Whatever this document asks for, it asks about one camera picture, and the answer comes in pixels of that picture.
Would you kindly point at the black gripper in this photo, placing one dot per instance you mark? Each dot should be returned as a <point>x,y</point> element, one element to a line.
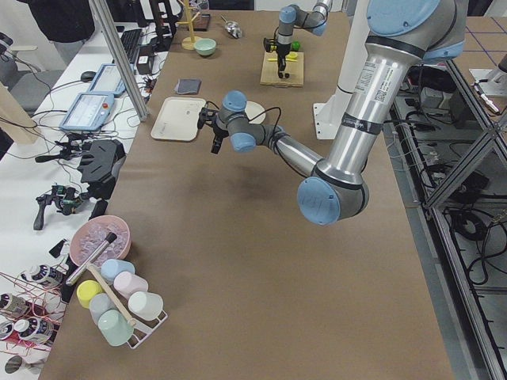
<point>281,54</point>
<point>218,134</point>

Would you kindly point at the cream round plate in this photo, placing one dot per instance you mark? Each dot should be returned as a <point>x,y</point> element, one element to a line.
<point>255,112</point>

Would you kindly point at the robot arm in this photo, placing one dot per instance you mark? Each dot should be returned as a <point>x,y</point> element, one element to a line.
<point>293,17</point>
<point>401,34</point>

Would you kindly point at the cream rabbit tray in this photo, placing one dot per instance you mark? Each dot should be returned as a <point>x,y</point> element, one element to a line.
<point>177,119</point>

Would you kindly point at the wooden cutting board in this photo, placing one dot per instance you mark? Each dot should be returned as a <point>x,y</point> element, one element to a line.
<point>269,71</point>

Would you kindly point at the yellow plastic knife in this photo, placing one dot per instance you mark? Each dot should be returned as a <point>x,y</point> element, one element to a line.
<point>288,60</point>

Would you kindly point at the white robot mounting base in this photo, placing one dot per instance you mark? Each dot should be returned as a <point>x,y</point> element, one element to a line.
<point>327,116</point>

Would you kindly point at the grey folded cloth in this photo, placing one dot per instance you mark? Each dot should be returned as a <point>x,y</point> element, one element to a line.
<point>186,86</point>

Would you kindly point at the mint green bowl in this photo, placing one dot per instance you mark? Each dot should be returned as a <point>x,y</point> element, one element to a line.
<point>205,47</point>

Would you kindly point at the wooden mug tree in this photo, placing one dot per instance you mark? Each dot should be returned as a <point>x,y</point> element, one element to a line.
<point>188,43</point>

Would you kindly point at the blue teach pendant far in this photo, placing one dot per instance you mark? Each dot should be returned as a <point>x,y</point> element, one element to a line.
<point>107,80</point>

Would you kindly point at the blue teach pendant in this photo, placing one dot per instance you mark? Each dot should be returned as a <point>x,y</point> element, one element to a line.
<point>88,112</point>
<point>107,80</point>

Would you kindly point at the blue teach pendant near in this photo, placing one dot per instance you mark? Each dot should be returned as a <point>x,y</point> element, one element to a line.
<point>88,112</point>

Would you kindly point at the black keyboard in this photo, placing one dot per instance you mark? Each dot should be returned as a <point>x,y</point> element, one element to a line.
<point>130,41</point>

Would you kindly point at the metal scoop in bowl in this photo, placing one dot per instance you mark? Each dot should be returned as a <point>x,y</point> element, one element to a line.
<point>73,277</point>

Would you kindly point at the black computer mouse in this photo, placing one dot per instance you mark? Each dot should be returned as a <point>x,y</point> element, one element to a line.
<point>87,76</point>

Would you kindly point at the pink bowl with ice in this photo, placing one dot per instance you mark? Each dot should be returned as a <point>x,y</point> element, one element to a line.
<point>94,232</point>

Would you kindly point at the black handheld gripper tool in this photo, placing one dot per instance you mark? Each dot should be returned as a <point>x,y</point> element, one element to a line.
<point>66,199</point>

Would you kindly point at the blue plastic cup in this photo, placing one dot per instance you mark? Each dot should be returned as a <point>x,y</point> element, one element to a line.
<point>111,268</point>

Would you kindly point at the pink plastic cup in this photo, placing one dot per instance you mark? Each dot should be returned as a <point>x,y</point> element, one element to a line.
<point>126,284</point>

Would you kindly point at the white plastic cup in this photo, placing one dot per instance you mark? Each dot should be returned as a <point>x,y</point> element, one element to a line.
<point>146,305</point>

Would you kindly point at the yellow plastic cup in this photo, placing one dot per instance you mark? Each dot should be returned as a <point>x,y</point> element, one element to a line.
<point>86,291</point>

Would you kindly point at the grey plastic cup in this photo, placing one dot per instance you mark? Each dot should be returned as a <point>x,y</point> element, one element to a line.
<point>100,304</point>

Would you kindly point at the white cup rack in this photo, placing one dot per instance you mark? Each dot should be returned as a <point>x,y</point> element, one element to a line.
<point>142,331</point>

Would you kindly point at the mint plastic cup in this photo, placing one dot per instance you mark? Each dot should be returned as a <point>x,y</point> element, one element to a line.
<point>115,328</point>

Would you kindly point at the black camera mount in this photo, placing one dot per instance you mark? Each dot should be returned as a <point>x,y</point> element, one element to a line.
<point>100,166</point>

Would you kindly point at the aluminium frame post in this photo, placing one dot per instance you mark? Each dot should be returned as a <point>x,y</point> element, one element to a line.
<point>102,14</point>

